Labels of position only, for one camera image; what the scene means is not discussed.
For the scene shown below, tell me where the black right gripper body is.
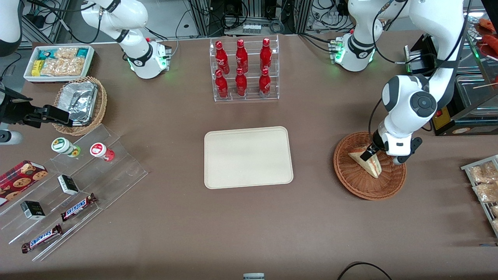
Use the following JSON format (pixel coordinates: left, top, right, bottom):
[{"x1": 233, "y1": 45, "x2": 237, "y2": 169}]
[{"x1": 0, "y1": 87, "x2": 33, "y2": 129}]

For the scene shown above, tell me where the triangle sandwich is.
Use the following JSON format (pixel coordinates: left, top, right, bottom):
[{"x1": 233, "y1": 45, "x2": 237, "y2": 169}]
[{"x1": 348, "y1": 146, "x2": 382, "y2": 179}]

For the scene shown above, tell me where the brown round wicker basket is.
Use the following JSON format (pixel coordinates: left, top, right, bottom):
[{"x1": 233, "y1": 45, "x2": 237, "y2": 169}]
[{"x1": 333, "y1": 131, "x2": 407, "y2": 201}]

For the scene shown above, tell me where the tan oval wicker basket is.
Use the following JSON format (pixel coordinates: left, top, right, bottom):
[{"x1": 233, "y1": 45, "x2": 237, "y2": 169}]
[{"x1": 52, "y1": 76, "x2": 107, "y2": 137}]

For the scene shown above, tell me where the cream plastic tray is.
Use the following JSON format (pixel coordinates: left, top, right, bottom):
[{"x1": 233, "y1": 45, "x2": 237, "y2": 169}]
[{"x1": 204, "y1": 126, "x2": 294, "y2": 190}]

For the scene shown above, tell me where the aluminium foil container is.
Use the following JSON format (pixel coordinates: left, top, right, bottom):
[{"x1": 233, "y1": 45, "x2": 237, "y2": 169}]
[{"x1": 58, "y1": 82, "x2": 98, "y2": 126}]

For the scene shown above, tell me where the green lid cup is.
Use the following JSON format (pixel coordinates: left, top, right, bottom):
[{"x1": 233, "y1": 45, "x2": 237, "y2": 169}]
[{"x1": 51, "y1": 137, "x2": 81, "y2": 158}]

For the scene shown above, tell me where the white plastic snack bin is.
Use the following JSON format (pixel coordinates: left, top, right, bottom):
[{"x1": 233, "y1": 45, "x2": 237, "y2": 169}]
[{"x1": 23, "y1": 45, "x2": 95, "y2": 84}]

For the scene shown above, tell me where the large clear pretzel bag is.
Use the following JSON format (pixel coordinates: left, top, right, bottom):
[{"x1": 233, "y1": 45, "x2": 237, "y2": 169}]
[{"x1": 40, "y1": 58, "x2": 85, "y2": 77}]

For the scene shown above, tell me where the red lid cup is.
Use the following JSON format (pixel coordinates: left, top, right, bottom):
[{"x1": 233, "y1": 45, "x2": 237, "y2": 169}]
[{"x1": 90, "y1": 143, "x2": 115, "y2": 162}]

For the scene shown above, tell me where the black food warmer cabinet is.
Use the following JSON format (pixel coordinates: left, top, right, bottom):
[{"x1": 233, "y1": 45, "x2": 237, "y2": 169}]
[{"x1": 424, "y1": 6, "x2": 498, "y2": 137}]

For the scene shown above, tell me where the small clear pretzel bag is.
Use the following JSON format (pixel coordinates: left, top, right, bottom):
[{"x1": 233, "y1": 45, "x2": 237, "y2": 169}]
[{"x1": 54, "y1": 47, "x2": 79, "y2": 60}]

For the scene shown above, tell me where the red cookie box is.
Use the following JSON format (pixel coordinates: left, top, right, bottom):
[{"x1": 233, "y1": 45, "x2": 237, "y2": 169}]
[{"x1": 0, "y1": 160, "x2": 49, "y2": 207}]

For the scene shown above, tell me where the small black box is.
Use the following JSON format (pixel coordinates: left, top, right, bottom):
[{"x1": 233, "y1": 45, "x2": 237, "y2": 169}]
[
  {"x1": 20, "y1": 201, "x2": 46, "y2": 221},
  {"x1": 58, "y1": 175, "x2": 79, "y2": 195}
]

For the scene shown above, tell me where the grey metal snack rack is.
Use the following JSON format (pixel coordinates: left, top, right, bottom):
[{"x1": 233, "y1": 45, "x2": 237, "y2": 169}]
[{"x1": 461, "y1": 154, "x2": 498, "y2": 238}]

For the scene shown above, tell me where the clear acrylic stepped display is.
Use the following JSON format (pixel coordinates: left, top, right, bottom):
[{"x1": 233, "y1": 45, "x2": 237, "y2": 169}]
[{"x1": 0, "y1": 124, "x2": 149, "y2": 262}]

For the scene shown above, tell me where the black box with green light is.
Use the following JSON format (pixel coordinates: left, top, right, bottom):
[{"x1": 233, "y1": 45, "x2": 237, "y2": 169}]
[{"x1": 404, "y1": 44, "x2": 425, "y2": 75}]

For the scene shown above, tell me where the stainless steel pan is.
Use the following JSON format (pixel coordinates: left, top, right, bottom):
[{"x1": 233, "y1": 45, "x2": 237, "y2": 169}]
[{"x1": 454, "y1": 74, "x2": 498, "y2": 117}]

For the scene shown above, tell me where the Snickers bar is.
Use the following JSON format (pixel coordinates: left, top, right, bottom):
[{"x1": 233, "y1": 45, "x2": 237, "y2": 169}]
[
  {"x1": 21, "y1": 224, "x2": 63, "y2": 254},
  {"x1": 60, "y1": 193, "x2": 98, "y2": 222}
]

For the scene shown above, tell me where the red cola bottle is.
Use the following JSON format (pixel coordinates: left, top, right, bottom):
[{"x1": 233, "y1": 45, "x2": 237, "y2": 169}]
[
  {"x1": 215, "y1": 69, "x2": 229, "y2": 98},
  {"x1": 259, "y1": 68, "x2": 271, "y2": 98},
  {"x1": 235, "y1": 68, "x2": 248, "y2": 97},
  {"x1": 236, "y1": 39, "x2": 249, "y2": 74},
  {"x1": 260, "y1": 38, "x2": 272, "y2": 72},
  {"x1": 215, "y1": 40, "x2": 230, "y2": 74}
]

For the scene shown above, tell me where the clear acrylic bottle rack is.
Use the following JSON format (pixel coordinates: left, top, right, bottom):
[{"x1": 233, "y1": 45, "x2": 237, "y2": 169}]
[{"x1": 209, "y1": 34, "x2": 280, "y2": 102}]

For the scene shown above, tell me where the red sausage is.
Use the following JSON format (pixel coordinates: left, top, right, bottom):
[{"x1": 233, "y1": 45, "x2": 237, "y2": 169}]
[
  {"x1": 482, "y1": 34, "x2": 498, "y2": 55},
  {"x1": 477, "y1": 17, "x2": 498, "y2": 33}
]

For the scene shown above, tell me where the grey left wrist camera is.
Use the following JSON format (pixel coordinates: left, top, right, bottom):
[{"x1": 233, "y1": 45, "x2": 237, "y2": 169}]
[{"x1": 393, "y1": 137, "x2": 423, "y2": 165}]

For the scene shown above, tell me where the black cable loop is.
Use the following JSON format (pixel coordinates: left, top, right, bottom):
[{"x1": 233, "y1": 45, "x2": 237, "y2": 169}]
[{"x1": 337, "y1": 261, "x2": 393, "y2": 280}]

